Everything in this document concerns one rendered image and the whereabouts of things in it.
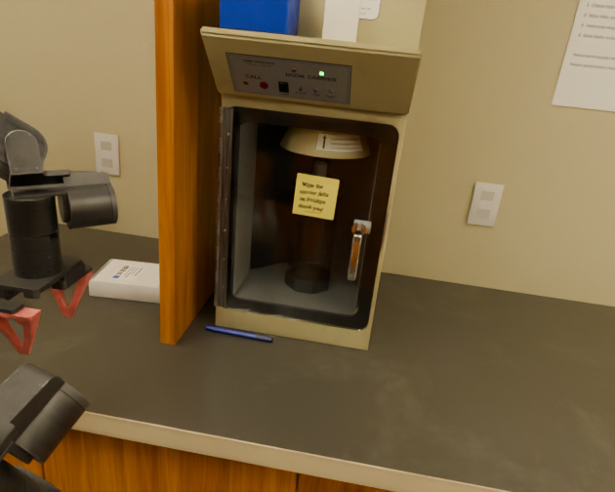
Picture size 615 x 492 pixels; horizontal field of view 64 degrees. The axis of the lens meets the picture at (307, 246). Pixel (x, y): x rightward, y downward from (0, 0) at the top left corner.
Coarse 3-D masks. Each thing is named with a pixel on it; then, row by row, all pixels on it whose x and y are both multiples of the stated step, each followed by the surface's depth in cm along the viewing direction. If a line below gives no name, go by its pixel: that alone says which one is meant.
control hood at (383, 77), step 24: (216, 48) 74; (240, 48) 73; (264, 48) 72; (288, 48) 71; (312, 48) 71; (336, 48) 70; (360, 48) 69; (384, 48) 69; (408, 48) 69; (216, 72) 79; (360, 72) 73; (384, 72) 73; (408, 72) 72; (264, 96) 82; (360, 96) 78; (384, 96) 77; (408, 96) 76
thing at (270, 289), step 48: (240, 144) 88; (288, 144) 86; (336, 144) 85; (384, 144) 84; (240, 192) 91; (288, 192) 89; (384, 192) 87; (240, 240) 94; (288, 240) 93; (336, 240) 91; (240, 288) 98; (288, 288) 96; (336, 288) 95
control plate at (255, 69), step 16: (240, 64) 76; (256, 64) 76; (272, 64) 75; (288, 64) 74; (304, 64) 74; (320, 64) 73; (336, 64) 73; (240, 80) 79; (256, 80) 79; (272, 80) 78; (288, 80) 77; (304, 80) 77; (320, 80) 76; (336, 80) 76; (288, 96) 81; (304, 96) 80; (320, 96) 80; (336, 96) 79
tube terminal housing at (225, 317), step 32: (320, 0) 78; (384, 0) 77; (416, 0) 76; (320, 32) 80; (384, 32) 79; (416, 32) 78; (224, 96) 86; (224, 320) 103; (256, 320) 102; (288, 320) 101
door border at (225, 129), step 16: (224, 112) 86; (224, 128) 87; (224, 144) 88; (224, 160) 89; (224, 176) 90; (224, 192) 91; (224, 208) 92; (224, 224) 94; (224, 240) 95; (224, 256) 96; (224, 272) 97; (224, 288) 99; (224, 304) 100
